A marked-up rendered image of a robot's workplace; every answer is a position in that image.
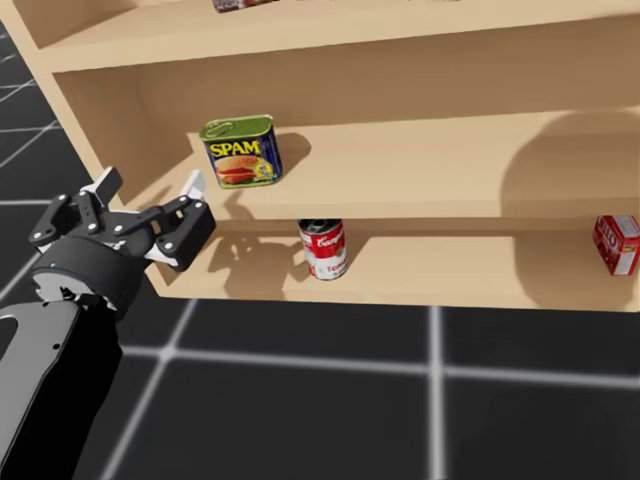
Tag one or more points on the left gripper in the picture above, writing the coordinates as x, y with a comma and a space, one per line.
95, 265

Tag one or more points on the green and blue rectangular can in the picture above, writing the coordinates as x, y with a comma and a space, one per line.
240, 155

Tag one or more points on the red and white can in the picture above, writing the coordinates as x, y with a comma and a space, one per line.
325, 250

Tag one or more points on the brown carton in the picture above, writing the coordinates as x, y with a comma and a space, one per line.
235, 5

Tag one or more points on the pale wooden shelf unit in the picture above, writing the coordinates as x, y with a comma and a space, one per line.
400, 165

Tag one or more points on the red and white carton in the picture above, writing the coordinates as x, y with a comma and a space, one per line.
617, 245

